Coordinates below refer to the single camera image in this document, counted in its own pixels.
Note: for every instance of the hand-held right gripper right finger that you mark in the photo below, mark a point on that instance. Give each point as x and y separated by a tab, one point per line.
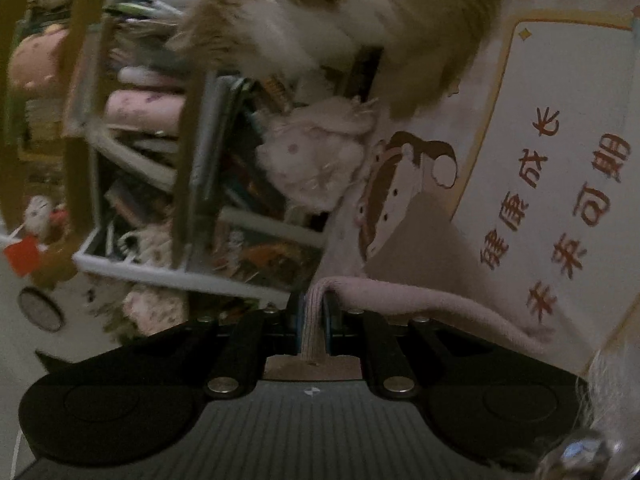
328	322

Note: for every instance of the cartoon printed desk mat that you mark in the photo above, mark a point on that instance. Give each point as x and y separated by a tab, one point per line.
540	170

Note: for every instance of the beige garment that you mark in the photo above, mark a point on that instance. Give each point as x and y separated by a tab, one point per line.
415	242

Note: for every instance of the row of colourful books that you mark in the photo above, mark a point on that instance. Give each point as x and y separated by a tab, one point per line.
260	160

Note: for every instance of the white plush bunny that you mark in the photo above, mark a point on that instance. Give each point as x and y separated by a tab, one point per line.
312	157

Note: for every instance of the pink patterned cushion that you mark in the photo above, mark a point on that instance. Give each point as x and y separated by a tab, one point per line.
145	110

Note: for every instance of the red box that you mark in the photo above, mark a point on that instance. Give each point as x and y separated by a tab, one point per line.
22	256

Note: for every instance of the grey knit garment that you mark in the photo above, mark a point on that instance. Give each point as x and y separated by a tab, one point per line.
430	310

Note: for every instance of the white bookshelf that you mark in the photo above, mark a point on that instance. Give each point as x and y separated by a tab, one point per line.
150	170

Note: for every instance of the fluffy orange cat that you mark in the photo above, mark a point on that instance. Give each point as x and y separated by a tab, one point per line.
360	15

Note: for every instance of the dark illustrated book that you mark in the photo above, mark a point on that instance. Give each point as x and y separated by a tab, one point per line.
265	257

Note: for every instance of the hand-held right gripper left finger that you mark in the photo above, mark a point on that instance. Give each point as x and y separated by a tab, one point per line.
302	322

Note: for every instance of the pink round plush toy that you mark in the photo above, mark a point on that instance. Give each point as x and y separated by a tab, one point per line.
35	60

